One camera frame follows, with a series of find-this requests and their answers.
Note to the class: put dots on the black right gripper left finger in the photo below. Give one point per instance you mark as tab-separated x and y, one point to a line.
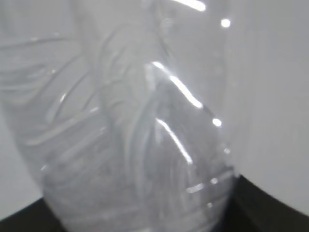
37	217

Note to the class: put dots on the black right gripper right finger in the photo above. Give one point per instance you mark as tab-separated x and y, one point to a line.
253	210

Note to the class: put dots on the clear water bottle red label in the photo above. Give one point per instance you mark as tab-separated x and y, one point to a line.
115	107

